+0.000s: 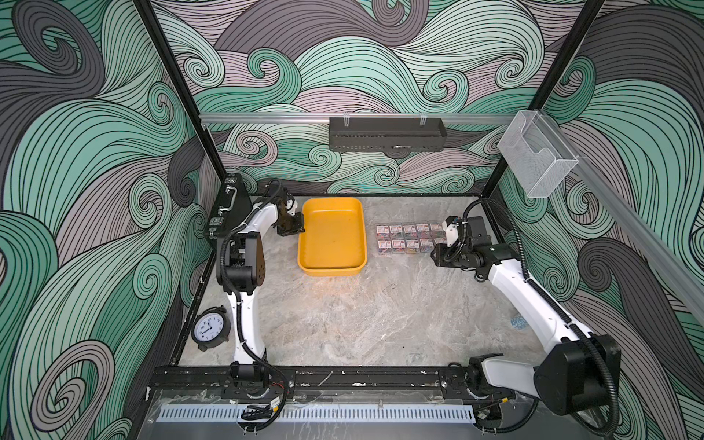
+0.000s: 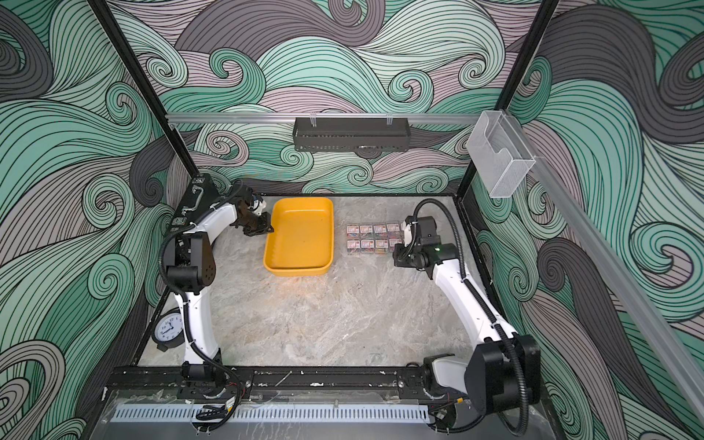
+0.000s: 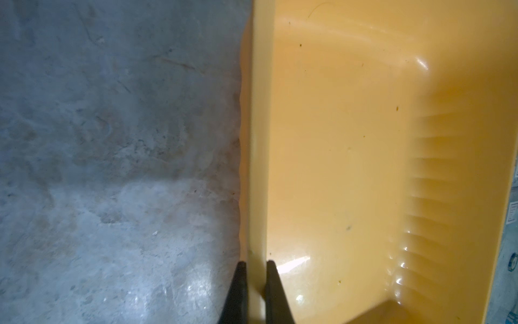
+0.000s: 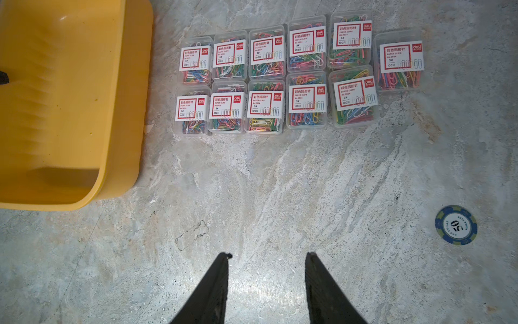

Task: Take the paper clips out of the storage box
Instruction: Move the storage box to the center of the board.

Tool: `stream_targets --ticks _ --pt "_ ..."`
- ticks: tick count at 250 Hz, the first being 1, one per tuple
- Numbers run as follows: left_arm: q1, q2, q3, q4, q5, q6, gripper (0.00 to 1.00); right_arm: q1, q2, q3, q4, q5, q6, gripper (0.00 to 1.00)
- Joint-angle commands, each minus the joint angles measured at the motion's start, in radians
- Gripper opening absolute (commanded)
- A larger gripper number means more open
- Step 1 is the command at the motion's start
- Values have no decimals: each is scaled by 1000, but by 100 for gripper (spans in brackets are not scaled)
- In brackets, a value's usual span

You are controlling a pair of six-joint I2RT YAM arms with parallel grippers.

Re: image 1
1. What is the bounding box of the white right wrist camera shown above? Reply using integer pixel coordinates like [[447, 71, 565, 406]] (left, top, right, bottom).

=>
[[443, 216, 459, 247]]

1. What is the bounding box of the paper clip box ten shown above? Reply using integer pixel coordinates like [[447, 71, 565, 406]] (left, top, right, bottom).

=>
[[429, 223, 445, 238]]

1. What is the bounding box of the yellow plastic tray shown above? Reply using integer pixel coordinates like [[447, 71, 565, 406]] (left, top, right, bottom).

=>
[[297, 197, 368, 277]]

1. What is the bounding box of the black corner frame post left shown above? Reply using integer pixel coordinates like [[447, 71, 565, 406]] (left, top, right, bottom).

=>
[[133, 0, 227, 181]]

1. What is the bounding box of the white round gauge dial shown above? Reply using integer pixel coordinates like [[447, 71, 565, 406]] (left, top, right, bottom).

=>
[[191, 305, 231, 352]]

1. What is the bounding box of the paper clip box nine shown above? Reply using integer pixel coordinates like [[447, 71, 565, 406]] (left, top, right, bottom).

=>
[[419, 238, 435, 253]]

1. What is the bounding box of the paper clip box four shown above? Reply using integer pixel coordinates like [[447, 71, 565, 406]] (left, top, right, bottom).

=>
[[390, 238, 406, 254]]

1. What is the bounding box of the paper clip box two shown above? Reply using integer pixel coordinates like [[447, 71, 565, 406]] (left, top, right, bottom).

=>
[[415, 223, 433, 238]]

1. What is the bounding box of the paper clip box eight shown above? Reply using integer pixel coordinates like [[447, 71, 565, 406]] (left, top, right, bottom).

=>
[[405, 238, 421, 254]]

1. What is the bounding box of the black wall-mounted shelf tray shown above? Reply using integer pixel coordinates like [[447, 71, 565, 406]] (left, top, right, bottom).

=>
[[328, 117, 447, 159]]

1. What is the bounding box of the white slotted cable duct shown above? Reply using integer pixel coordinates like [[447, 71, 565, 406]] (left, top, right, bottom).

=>
[[156, 403, 476, 424]]

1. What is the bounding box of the small clear dice cup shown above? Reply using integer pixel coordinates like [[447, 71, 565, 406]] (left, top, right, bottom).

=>
[[510, 315, 529, 330]]

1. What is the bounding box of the aluminium wall rail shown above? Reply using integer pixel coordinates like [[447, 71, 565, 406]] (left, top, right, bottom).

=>
[[538, 112, 703, 322], [199, 112, 515, 128]]

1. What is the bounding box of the paper clip box five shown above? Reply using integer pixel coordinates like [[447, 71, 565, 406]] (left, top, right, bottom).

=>
[[377, 239, 392, 255]]

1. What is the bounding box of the paper clip box three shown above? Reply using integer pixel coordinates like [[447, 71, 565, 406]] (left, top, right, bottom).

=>
[[389, 225, 404, 240]]

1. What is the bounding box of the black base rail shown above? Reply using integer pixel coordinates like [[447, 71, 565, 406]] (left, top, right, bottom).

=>
[[147, 365, 551, 402]]

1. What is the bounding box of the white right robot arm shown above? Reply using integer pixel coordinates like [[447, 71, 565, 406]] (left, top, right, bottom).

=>
[[430, 198, 622, 439]]

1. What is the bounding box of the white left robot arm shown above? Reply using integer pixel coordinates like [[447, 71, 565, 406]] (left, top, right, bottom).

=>
[[208, 174, 304, 387]]

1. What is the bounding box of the black briefcase with metal handle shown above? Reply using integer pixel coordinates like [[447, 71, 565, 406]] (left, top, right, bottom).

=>
[[206, 173, 252, 247]]

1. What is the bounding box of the black corner frame post right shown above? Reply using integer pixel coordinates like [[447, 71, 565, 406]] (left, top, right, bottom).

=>
[[482, 1, 603, 198]]

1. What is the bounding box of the black corner frame post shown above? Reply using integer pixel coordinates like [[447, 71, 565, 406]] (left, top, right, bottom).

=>
[[133, 0, 227, 181], [482, 1, 603, 198]]

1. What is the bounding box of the aluminium wall rail back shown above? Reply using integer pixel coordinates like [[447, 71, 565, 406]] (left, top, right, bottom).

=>
[[199, 112, 515, 128]]

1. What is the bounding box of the paper clip box one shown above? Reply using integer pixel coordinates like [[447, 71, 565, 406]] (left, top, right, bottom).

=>
[[403, 224, 418, 238]]

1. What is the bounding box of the aluminium wall rail right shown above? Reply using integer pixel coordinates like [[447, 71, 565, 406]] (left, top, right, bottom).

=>
[[538, 112, 703, 322]]

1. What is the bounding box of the paper clip box eleven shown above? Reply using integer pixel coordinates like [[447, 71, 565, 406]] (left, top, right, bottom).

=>
[[375, 224, 391, 240]]

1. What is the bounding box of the clear acrylic wall holder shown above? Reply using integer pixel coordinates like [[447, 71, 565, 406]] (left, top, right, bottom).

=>
[[498, 110, 579, 199]]

